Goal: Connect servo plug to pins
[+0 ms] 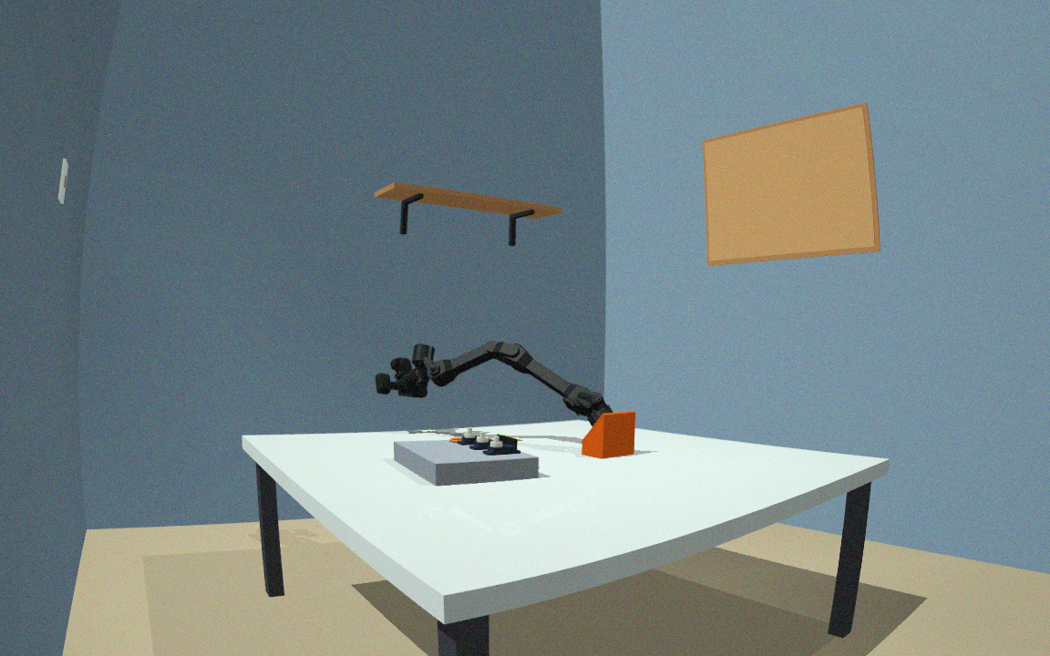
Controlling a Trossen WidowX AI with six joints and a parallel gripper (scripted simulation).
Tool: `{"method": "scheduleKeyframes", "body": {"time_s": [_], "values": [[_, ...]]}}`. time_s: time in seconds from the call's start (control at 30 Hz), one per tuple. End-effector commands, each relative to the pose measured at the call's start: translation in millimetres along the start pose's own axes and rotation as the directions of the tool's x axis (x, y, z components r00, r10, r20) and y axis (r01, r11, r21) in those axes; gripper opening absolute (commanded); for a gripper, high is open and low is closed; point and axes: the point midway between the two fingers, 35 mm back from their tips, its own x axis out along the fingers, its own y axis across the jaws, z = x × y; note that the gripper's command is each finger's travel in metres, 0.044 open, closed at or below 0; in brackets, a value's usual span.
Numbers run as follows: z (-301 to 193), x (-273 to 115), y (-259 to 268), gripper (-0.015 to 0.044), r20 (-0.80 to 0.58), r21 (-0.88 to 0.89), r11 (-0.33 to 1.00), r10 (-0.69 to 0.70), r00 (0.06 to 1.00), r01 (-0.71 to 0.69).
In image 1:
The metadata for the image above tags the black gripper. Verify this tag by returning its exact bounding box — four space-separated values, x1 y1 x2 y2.
375 371 427 397

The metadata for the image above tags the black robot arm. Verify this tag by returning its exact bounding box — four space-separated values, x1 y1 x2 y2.
391 341 613 427

